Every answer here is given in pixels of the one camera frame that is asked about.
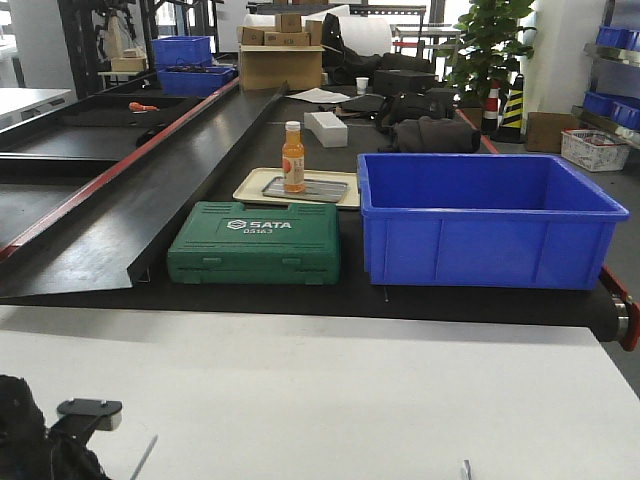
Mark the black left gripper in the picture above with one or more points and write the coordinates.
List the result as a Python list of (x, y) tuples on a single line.
[(31, 450)]

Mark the orange juice bottle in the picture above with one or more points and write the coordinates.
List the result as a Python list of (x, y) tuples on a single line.
[(293, 155)]

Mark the green potted plant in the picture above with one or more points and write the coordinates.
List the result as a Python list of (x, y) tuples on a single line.
[(490, 48)]

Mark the small grey metal tray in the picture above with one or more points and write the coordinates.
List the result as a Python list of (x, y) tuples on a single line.
[(315, 190)]

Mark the large blue plastic bin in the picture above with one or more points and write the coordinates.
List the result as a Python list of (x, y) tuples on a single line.
[(483, 220)]

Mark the blue bin rear lower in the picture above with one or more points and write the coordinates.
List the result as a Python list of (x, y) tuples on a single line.
[(199, 82)]

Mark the long black metal rail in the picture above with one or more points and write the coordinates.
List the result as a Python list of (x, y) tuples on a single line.
[(108, 233)]

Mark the white foam block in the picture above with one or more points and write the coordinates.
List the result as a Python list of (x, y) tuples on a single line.
[(330, 131)]

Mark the red white traffic cone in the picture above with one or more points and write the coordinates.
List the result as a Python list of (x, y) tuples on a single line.
[(490, 116)]

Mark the cream plastic tray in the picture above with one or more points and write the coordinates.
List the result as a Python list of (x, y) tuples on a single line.
[(250, 189)]

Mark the green SATA tool case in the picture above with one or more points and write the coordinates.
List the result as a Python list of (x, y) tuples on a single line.
[(224, 242)]

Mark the blue bin rear upper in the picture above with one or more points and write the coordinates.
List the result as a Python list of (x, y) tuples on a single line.
[(181, 51)]

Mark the cross screwdriver green black handle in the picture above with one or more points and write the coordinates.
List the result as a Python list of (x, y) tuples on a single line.
[(144, 457)]

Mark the black box on conveyor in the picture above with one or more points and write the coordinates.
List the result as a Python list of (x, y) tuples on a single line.
[(392, 82)]

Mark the large cardboard box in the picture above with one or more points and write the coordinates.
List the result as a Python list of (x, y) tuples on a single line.
[(266, 67)]

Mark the dark grey bag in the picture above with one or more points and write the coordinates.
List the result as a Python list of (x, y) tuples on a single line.
[(427, 135)]

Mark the white wire basket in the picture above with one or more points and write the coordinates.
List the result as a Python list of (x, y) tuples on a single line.
[(594, 150)]

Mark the white paper cup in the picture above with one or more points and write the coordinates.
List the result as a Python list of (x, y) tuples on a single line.
[(361, 85)]

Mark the yellow black traffic cone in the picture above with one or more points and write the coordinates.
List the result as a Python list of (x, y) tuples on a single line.
[(510, 128)]

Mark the brown cardboard box on floor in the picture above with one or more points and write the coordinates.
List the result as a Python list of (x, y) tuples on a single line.
[(544, 131)]

